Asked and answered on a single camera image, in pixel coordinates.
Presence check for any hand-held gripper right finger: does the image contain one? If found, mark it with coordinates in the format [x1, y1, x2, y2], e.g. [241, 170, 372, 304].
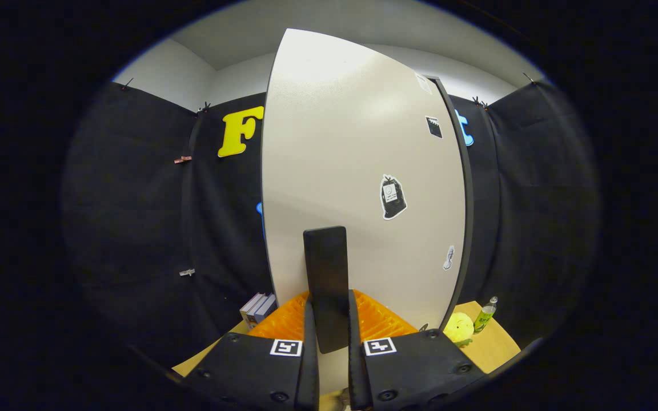
[347, 289, 487, 411]

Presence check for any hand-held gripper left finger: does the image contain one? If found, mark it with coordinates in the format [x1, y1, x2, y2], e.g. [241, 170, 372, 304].
[183, 290, 319, 411]

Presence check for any black door handle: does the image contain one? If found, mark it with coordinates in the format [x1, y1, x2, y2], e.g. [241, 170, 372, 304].
[303, 226, 350, 354]

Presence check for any grey shoe cabinet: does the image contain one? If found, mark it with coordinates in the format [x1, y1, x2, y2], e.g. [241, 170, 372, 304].
[429, 77, 474, 332]

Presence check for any beige shoe cabinet door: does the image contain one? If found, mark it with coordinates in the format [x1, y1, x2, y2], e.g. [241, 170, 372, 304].
[260, 29, 467, 394]

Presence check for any white cover book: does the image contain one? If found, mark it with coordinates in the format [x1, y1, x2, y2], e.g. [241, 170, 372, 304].
[240, 293, 264, 330]

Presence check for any green drink bottle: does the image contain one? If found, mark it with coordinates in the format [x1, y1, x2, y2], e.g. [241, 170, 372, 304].
[474, 296, 499, 334]

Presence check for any black backdrop cloth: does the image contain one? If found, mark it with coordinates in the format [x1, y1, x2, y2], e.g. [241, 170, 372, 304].
[61, 80, 601, 366]

